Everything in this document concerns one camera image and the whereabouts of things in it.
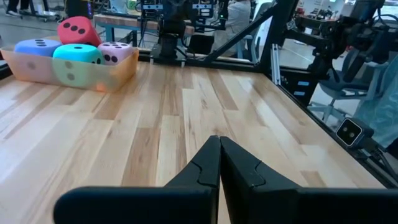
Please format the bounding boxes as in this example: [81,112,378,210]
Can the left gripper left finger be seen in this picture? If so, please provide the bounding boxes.
[164,135,221,224]

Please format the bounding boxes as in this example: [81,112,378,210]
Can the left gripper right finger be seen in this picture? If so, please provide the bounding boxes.
[220,136,302,224]

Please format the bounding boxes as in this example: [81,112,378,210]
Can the large pink foam die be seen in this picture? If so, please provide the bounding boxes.
[98,41,135,66]

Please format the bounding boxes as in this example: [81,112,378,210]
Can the large red foam die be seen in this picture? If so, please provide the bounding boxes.
[57,16,103,47]

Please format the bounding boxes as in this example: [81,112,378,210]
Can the large teal foam die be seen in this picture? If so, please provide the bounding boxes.
[52,43,105,88]

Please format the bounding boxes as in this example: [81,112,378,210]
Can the large purple foam die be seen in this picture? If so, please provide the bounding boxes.
[14,38,63,85]

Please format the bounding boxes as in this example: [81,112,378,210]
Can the wooden workbench blue legs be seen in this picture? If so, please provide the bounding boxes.
[93,14,195,43]

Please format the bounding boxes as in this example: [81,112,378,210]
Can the orange translucent plastic bin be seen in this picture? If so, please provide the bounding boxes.
[0,45,140,93]

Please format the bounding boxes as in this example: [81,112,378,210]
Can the person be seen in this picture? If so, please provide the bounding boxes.
[354,55,398,149]
[6,0,32,17]
[211,0,253,60]

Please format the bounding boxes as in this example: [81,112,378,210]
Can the silver aluminium extrusion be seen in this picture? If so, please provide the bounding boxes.
[270,42,281,86]

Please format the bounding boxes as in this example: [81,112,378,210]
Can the grey office chair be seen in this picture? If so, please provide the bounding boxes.
[307,46,389,125]

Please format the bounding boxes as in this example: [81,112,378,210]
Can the table-level camera box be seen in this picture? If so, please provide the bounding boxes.
[335,117,375,149]

